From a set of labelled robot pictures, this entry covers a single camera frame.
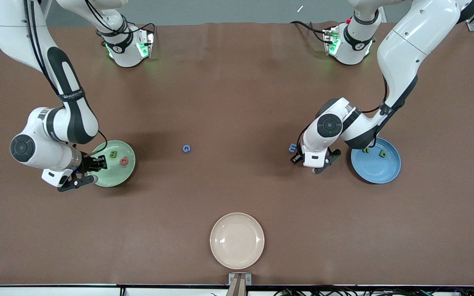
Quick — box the light green plate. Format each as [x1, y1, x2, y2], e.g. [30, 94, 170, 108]
[91, 140, 136, 188]

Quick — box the white table edge rail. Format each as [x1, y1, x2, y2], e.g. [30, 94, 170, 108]
[0, 284, 474, 296]

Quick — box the beige plate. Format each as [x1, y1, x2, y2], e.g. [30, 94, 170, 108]
[210, 212, 265, 270]

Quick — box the blue plate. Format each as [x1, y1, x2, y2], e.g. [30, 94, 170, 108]
[351, 138, 402, 184]

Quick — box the black left arm base cable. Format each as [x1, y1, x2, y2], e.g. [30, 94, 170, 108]
[290, 21, 332, 44]

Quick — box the black arm base cable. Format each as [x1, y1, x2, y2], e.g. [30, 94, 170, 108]
[290, 21, 332, 44]
[128, 21, 157, 46]

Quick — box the brown table cover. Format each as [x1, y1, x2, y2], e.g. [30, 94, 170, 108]
[0, 21, 474, 287]

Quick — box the black right arm base cable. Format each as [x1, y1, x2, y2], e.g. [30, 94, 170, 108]
[128, 21, 157, 46]

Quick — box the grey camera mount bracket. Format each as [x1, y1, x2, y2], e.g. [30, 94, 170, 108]
[228, 273, 252, 296]

